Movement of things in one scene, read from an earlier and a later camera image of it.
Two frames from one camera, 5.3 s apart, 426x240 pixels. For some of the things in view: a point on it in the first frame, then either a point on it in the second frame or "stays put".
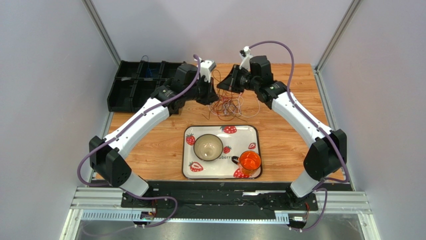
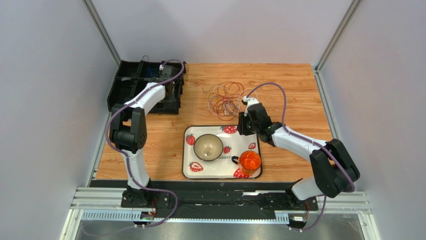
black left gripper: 211,95 -> 171,98
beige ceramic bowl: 208,147 stays put
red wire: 227,107 stays put
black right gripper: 235,80 -> 246,123
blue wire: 148,65 stays put
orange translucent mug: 249,162 stays put
